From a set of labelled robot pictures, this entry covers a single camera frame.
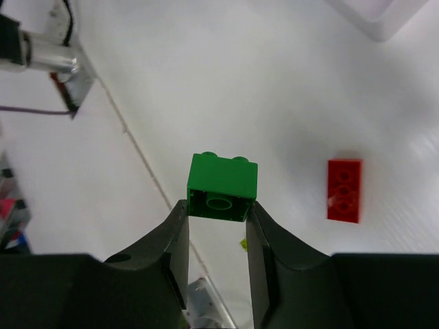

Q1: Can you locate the lime lego brick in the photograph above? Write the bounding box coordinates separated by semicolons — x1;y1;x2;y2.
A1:
240;239;248;252

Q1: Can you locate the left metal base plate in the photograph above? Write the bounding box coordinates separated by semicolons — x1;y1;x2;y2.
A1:
49;37;97;119

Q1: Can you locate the red rectangular lego brick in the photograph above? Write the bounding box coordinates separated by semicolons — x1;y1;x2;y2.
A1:
327;158;363;224

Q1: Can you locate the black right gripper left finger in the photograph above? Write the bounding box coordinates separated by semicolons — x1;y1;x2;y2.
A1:
1;199;189;328

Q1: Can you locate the green square lego brick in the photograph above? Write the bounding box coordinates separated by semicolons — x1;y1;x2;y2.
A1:
187;151;258;222

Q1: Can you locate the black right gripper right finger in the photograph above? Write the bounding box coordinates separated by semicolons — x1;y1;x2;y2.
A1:
246;204;438;328

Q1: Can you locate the white divided container right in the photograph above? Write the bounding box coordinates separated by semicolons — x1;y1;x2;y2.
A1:
327;0;429;42

